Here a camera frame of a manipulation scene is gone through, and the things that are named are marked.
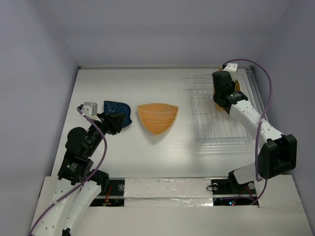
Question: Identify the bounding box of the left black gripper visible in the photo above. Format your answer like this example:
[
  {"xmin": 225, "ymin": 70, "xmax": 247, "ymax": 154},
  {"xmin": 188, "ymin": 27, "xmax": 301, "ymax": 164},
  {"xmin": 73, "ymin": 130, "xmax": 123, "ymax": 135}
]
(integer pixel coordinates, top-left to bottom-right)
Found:
[{"xmin": 86, "ymin": 111, "xmax": 126, "ymax": 156}]

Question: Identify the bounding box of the dark blue plate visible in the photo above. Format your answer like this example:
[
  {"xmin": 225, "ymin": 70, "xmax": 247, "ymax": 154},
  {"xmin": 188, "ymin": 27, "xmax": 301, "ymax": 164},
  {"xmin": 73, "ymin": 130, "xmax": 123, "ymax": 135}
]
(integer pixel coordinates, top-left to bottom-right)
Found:
[{"xmin": 103, "ymin": 100, "xmax": 132, "ymax": 128}]

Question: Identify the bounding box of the triangular woven orange plate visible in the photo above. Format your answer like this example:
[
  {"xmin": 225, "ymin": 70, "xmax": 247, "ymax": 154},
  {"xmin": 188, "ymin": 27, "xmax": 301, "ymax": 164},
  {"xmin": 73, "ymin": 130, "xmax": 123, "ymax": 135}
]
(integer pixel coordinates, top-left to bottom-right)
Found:
[{"xmin": 137, "ymin": 103, "xmax": 179, "ymax": 135}]

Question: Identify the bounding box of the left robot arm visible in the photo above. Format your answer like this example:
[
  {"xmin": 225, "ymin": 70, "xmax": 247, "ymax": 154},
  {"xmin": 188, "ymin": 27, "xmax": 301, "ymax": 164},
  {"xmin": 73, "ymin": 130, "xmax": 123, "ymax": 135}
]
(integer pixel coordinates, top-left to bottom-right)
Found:
[{"xmin": 28, "ymin": 110, "xmax": 125, "ymax": 236}]

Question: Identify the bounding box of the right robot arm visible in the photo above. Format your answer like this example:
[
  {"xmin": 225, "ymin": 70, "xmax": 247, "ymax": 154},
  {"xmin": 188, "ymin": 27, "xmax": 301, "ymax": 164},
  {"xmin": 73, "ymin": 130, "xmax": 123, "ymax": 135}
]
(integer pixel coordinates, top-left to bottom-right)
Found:
[{"xmin": 212, "ymin": 70, "xmax": 297, "ymax": 193}]

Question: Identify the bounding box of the yellow round woven plate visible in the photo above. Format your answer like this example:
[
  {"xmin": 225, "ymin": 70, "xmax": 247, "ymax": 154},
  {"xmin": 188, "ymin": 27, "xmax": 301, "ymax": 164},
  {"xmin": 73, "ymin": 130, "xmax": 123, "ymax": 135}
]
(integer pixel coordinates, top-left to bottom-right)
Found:
[{"xmin": 232, "ymin": 79, "xmax": 241, "ymax": 92}]

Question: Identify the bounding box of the white foam front board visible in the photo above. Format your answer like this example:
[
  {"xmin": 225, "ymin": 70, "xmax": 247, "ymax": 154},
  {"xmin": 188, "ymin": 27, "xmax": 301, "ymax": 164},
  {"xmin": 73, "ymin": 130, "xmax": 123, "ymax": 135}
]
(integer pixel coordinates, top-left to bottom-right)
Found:
[{"xmin": 33, "ymin": 175, "xmax": 312, "ymax": 236}]

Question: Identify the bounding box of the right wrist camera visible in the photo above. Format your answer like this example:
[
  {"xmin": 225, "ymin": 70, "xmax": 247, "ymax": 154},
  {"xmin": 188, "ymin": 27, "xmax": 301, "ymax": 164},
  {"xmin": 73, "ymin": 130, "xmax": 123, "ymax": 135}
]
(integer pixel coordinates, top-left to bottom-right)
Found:
[{"xmin": 222, "ymin": 63, "xmax": 238, "ymax": 81}]

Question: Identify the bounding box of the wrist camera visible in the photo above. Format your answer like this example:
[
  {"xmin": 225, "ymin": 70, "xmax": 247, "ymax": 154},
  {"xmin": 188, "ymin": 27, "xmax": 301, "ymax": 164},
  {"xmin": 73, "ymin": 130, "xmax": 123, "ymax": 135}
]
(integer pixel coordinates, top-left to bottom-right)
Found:
[
  {"xmin": 79, "ymin": 102, "xmax": 97, "ymax": 117},
  {"xmin": 222, "ymin": 63, "xmax": 238, "ymax": 81}
]

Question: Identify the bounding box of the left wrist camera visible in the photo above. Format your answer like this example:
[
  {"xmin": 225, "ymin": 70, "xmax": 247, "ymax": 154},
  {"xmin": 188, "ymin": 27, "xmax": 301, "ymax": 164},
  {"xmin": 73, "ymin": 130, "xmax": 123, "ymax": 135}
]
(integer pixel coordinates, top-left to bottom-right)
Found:
[{"xmin": 79, "ymin": 102, "xmax": 97, "ymax": 117}]

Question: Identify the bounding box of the white wire dish rack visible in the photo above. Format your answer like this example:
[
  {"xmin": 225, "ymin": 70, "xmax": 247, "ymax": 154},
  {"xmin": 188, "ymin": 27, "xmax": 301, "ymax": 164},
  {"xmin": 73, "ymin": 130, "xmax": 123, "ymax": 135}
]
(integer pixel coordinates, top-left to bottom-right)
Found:
[{"xmin": 190, "ymin": 74, "xmax": 253, "ymax": 146}]

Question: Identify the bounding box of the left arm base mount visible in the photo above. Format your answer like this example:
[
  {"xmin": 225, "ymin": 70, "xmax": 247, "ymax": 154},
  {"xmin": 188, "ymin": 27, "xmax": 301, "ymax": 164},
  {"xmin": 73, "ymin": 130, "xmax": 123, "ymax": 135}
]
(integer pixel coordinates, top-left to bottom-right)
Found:
[{"xmin": 90, "ymin": 178, "xmax": 125, "ymax": 207}]

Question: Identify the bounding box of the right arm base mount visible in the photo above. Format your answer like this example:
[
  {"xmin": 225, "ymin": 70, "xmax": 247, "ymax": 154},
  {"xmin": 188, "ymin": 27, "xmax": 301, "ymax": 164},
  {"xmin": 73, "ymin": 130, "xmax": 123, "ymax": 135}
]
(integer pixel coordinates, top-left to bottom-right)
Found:
[{"xmin": 206, "ymin": 178, "xmax": 257, "ymax": 207}]

